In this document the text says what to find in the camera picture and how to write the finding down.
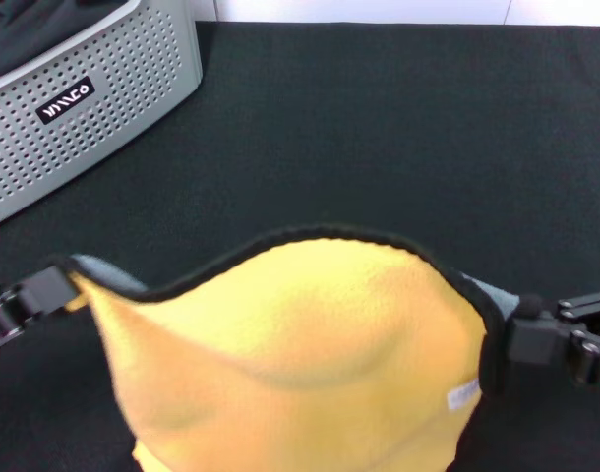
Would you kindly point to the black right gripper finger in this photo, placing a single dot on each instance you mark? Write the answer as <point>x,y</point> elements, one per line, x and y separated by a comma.
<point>585,302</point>
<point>541,341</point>

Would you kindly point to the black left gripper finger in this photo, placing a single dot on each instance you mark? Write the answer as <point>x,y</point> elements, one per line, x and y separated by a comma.
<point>44,292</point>

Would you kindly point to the yellow grey towel black edge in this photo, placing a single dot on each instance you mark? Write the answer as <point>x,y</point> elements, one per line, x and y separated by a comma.
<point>280,369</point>

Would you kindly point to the grey perforated plastic storage box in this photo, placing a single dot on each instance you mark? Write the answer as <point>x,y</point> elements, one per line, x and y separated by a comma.
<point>108,64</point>

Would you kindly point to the black tablecloth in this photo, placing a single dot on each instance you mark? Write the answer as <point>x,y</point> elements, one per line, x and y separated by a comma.
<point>354,123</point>

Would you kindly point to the dark cloth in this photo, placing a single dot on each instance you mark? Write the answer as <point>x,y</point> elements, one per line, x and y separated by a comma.
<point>34,29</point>

